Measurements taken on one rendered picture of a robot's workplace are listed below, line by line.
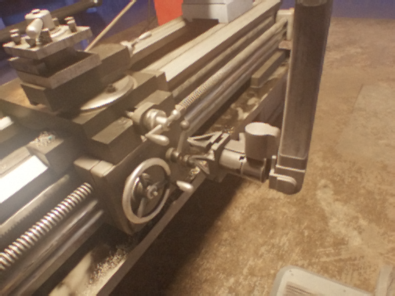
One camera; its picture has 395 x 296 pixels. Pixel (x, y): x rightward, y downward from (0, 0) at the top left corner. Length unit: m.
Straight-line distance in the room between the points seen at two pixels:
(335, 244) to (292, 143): 1.09
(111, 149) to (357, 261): 1.21
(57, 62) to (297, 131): 0.63
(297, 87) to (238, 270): 1.11
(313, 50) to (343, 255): 1.22
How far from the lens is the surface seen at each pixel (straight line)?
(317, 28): 0.54
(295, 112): 0.58
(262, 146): 0.62
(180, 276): 1.55
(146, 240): 1.15
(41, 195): 0.97
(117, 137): 0.87
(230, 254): 1.57
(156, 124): 0.87
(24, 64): 0.92
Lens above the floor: 1.32
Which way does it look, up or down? 37 degrees down
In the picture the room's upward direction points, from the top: 10 degrees counter-clockwise
